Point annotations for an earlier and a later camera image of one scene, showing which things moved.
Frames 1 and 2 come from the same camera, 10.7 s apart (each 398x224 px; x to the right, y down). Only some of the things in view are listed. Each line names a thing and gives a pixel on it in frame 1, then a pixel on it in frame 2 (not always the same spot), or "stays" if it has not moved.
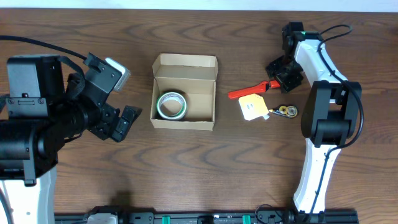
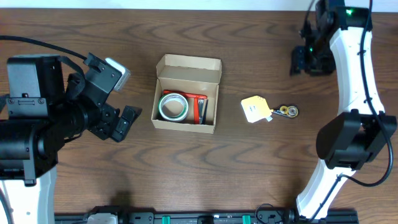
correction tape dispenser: (290, 111) stays
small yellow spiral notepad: (253, 106) stays
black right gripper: (286, 73) -> (302, 61)
